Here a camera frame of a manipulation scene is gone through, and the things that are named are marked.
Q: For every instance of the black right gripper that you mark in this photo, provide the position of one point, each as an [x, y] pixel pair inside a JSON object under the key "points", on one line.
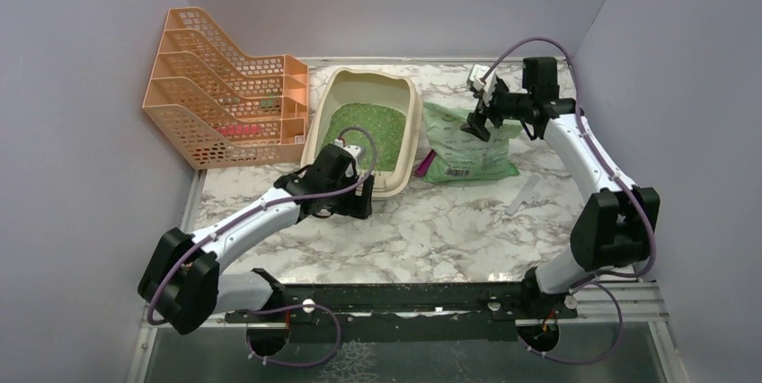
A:
{"points": [[476, 120]]}

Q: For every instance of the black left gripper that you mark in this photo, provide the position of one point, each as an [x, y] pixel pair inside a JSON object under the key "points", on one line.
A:
{"points": [[357, 206]]}

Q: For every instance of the green litter bag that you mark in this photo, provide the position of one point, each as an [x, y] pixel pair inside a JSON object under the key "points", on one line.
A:
{"points": [[460, 156]]}

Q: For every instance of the beige plastic litter box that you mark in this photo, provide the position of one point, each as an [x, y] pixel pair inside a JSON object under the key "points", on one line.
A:
{"points": [[381, 112]]}

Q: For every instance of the white bag sealing clip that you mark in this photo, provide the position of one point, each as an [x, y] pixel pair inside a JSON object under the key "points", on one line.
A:
{"points": [[526, 196]]}

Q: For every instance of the purple plastic litter scoop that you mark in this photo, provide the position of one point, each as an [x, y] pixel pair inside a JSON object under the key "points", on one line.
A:
{"points": [[425, 164]]}

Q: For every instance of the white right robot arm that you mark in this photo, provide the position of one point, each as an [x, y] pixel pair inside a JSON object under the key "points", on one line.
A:
{"points": [[616, 227]]}

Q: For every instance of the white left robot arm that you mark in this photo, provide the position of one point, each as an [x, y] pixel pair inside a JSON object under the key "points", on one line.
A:
{"points": [[184, 282]]}

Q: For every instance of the orange mesh file rack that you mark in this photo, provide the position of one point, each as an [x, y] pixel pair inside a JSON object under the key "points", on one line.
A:
{"points": [[220, 107]]}

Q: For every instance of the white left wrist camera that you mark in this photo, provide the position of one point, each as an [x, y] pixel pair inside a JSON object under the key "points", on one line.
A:
{"points": [[357, 152]]}

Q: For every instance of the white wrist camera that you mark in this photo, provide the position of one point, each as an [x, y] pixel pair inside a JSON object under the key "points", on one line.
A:
{"points": [[481, 81], [357, 152]]}

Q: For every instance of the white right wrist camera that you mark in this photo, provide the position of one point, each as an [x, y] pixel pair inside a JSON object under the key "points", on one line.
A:
{"points": [[481, 81]]}

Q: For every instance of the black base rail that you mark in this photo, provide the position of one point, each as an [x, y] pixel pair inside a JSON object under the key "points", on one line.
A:
{"points": [[402, 312]]}

